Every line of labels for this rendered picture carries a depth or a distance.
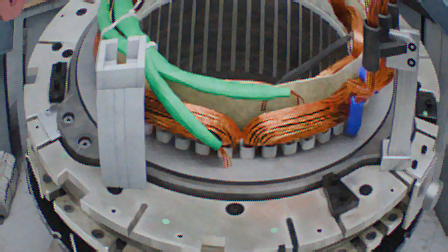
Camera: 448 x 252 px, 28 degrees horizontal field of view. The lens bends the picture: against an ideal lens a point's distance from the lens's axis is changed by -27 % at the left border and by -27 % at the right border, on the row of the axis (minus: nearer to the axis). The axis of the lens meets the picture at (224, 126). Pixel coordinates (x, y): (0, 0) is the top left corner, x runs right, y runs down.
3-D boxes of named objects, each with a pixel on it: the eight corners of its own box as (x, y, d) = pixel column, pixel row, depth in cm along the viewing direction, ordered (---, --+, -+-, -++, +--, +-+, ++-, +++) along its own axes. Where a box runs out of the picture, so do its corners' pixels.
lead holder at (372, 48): (364, 74, 58) (365, 28, 56) (349, 28, 61) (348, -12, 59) (413, 76, 58) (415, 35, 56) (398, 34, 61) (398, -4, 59)
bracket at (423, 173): (389, 222, 69) (403, 171, 66) (411, 191, 71) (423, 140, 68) (405, 230, 68) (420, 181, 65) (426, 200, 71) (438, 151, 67)
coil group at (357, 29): (351, 90, 70) (353, 41, 68) (333, 32, 75) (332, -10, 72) (372, 90, 71) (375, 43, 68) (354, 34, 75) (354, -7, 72)
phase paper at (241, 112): (168, 151, 66) (169, 89, 63) (167, 131, 67) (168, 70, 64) (313, 144, 67) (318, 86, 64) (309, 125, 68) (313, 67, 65)
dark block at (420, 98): (414, 131, 71) (417, 109, 70) (414, 107, 73) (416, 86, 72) (434, 134, 71) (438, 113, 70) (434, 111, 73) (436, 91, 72)
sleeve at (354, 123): (347, 141, 67) (352, 103, 65) (344, 127, 68) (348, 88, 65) (361, 140, 67) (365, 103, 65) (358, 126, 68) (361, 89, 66)
